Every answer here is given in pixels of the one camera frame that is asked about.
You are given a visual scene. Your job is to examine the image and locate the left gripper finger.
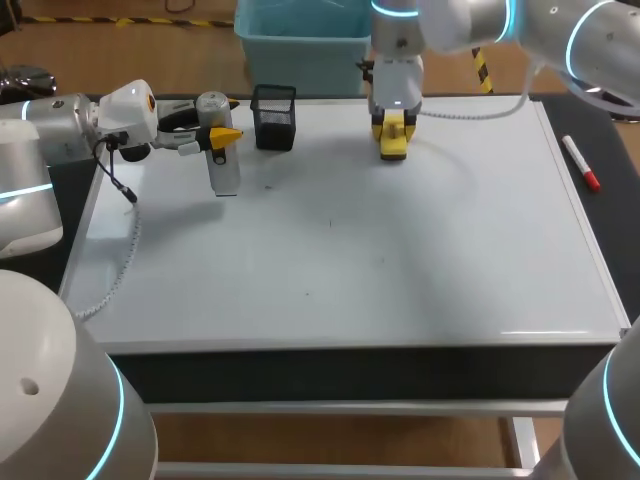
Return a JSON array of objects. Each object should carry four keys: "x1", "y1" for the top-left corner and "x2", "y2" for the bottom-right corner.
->
[
  {"x1": 155, "y1": 125, "x2": 246, "y2": 157},
  {"x1": 156, "y1": 97, "x2": 199, "y2": 124}
]

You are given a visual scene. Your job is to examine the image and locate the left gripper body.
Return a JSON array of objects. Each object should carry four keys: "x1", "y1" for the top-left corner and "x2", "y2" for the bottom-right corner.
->
[{"x1": 97, "y1": 78, "x2": 159, "y2": 163}]

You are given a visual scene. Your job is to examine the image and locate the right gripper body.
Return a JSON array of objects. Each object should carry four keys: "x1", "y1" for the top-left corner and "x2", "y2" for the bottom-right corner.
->
[{"x1": 368, "y1": 53, "x2": 426, "y2": 117}]

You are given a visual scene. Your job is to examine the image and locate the yellow eraser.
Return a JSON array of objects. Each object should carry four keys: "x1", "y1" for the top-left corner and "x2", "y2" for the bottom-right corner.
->
[{"x1": 379, "y1": 114, "x2": 411, "y2": 163}]

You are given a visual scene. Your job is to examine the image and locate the large whiteboard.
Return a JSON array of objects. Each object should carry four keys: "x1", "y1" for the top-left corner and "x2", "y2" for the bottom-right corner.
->
[{"x1": 58, "y1": 94, "x2": 633, "y2": 352}]

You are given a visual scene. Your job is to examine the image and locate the black mesh cup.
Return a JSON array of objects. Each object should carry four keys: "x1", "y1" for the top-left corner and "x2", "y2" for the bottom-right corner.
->
[{"x1": 249, "y1": 84, "x2": 298, "y2": 152}]

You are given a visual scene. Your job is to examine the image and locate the blue plastic bin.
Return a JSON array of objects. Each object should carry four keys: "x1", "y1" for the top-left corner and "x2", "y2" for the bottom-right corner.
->
[{"x1": 233, "y1": 0, "x2": 374, "y2": 97}]

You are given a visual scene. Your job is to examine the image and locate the red marker pen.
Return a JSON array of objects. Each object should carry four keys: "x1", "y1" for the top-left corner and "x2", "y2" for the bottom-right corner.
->
[{"x1": 561, "y1": 134, "x2": 602, "y2": 193}]

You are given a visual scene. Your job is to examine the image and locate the white cable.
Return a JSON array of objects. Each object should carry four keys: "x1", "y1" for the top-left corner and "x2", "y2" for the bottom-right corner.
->
[
  {"x1": 74, "y1": 132, "x2": 144, "y2": 322},
  {"x1": 418, "y1": 47, "x2": 640, "y2": 122}
]

